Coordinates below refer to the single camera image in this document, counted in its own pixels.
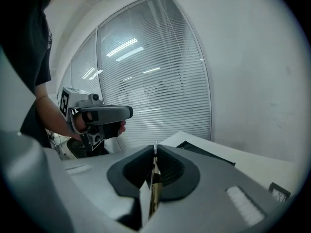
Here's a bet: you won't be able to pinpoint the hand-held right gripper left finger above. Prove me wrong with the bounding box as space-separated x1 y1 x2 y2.
62 144 155 233

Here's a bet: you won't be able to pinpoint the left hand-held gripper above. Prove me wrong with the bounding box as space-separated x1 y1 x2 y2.
58 86 134 153

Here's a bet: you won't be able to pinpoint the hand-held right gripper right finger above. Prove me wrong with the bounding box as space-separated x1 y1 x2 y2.
145 144 283 233

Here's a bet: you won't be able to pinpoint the small silver metal object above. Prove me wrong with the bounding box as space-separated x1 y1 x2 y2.
148 140 163 216

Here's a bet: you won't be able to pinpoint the person's left forearm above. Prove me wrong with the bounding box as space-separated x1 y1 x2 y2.
35 80 82 141

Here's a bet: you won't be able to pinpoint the person's left hand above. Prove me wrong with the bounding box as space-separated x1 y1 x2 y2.
73 111 127 137

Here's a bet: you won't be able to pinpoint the window blinds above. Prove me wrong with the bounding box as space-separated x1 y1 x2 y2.
57 0 212 152

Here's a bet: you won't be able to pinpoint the person's black shirt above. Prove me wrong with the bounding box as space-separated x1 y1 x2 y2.
0 0 53 149

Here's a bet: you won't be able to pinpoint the black picture frame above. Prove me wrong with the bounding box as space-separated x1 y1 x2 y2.
268 182 292 204

